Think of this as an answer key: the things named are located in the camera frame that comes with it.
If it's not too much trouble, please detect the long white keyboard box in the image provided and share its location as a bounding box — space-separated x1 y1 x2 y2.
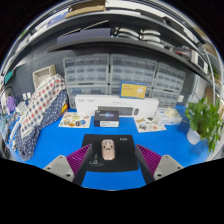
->
74 94 160 119

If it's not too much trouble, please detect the small white box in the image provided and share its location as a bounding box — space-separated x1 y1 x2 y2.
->
14 101 28 114

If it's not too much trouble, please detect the small dark labelled box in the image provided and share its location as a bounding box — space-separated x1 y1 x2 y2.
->
93 109 120 128

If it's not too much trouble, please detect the white plastic packet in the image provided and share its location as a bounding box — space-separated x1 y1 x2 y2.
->
153 106 184 126

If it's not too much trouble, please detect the navy polka dot cloth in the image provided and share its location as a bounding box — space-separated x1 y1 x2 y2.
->
14 88 70 162

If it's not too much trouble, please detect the green potted plant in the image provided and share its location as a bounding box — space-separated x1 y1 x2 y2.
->
184 96 224 154

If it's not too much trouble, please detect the yellow and blue box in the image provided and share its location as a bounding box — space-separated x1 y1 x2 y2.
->
119 80 148 100

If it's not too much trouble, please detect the dark wall shelf unit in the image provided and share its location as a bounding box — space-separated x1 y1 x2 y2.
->
46 0 221 78

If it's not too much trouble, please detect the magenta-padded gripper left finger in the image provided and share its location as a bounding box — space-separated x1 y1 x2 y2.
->
43 143 94 187

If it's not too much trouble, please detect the black mouse pad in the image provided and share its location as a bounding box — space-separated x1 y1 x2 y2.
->
81 133 140 173

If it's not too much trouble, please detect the pink transparent computer mouse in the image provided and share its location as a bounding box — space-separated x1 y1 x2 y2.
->
101 138 115 161

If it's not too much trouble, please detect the white woven basket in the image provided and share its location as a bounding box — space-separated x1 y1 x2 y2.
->
32 64 57 90

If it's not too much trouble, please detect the purple figure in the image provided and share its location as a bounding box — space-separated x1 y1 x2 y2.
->
5 95 17 114

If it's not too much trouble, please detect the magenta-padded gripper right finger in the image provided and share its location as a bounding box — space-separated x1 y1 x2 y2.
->
134 143 184 185

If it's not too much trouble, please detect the white power strip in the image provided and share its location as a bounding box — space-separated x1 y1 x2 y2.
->
8 119 23 149

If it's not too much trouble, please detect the colourful sticker sheet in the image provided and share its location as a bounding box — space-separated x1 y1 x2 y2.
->
133 116 167 134
58 112 92 129

